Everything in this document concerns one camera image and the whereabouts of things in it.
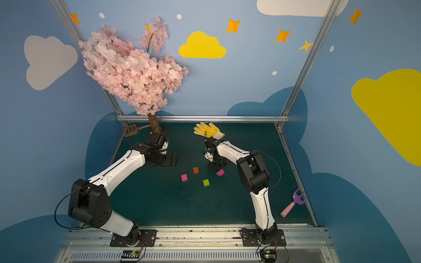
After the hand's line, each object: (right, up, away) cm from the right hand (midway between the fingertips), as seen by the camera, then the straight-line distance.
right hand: (219, 167), depth 98 cm
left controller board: (-42, -36, -25) cm, 60 cm away
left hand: (-28, +6, -10) cm, 30 cm away
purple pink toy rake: (+42, -15, -12) cm, 46 cm away
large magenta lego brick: (-21, -5, -5) cm, 22 cm away
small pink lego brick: (+1, -2, -5) cm, 6 cm away
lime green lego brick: (-8, -8, -7) cm, 13 cm away
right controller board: (+21, -36, -25) cm, 49 cm away
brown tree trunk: (-43, +28, +7) cm, 51 cm away
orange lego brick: (-14, -2, -2) cm, 15 cm away
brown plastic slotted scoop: (-61, +24, +17) cm, 68 cm away
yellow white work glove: (-7, +23, +21) cm, 32 cm away
